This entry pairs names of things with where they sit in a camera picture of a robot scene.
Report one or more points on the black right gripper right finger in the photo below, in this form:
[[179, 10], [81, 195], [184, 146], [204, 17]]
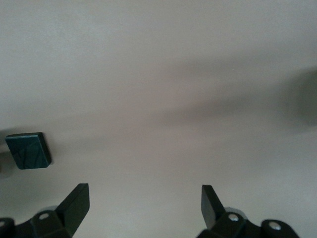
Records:
[[213, 210]]

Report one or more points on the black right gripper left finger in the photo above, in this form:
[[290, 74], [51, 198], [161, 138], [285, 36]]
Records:
[[71, 208]]

